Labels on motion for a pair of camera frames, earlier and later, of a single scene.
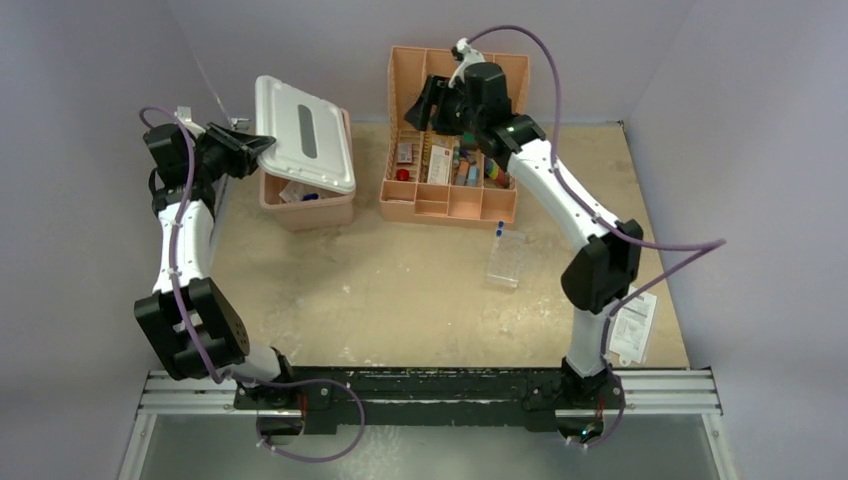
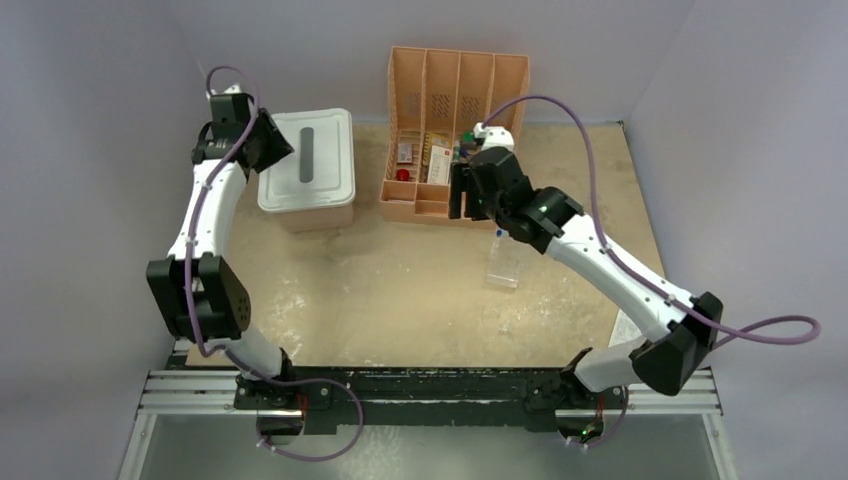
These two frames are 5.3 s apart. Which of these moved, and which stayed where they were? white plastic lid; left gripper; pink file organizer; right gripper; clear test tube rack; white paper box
Moved: white plastic lid; right gripper; left gripper
Stayed: white paper box; clear test tube rack; pink file organizer
